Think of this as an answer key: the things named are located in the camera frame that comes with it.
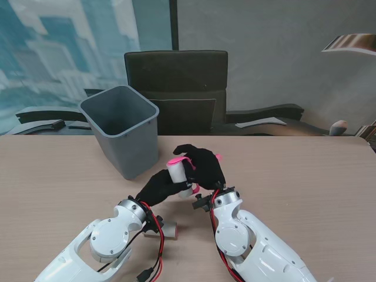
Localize black window frame post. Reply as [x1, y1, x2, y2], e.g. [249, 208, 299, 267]
[169, 0, 179, 51]

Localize red black left arm cables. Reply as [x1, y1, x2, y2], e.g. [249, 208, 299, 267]
[96, 201, 165, 282]

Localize copper striped corner piece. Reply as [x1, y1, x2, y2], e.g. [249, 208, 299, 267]
[357, 125, 376, 139]

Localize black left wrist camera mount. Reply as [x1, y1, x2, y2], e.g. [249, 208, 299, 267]
[143, 210, 165, 233]

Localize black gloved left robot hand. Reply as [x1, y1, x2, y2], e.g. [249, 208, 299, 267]
[135, 169, 194, 206]

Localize white paper sheet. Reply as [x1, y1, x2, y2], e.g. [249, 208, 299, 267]
[234, 116, 287, 129]

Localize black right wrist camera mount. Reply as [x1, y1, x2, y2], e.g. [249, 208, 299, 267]
[192, 192, 214, 212]

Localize red black right arm cables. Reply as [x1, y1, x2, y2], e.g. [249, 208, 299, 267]
[209, 189, 250, 282]

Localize dark curved armrest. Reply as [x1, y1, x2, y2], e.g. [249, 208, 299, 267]
[15, 105, 98, 136]
[225, 103, 331, 136]

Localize red black arm cables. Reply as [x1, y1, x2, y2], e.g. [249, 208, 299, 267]
[209, 189, 250, 282]
[96, 201, 165, 282]

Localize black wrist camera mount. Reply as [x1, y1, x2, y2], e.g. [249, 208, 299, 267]
[192, 192, 214, 212]
[143, 210, 165, 233]

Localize black office chair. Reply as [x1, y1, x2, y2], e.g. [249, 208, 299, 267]
[124, 49, 229, 136]

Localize beige round knob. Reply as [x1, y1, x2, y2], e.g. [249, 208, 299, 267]
[329, 119, 349, 136]

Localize copper striped shelf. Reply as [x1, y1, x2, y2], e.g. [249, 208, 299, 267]
[321, 33, 376, 55]

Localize pink lint roller handle frame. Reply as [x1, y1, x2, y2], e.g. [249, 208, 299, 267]
[166, 153, 223, 194]

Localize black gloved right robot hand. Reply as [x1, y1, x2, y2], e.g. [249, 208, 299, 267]
[172, 143, 227, 192]

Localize grey plastic waste bin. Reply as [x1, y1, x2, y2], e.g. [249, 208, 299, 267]
[78, 85, 161, 180]

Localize white sticky lint roll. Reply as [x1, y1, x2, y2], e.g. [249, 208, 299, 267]
[166, 160, 194, 198]
[143, 220, 178, 240]

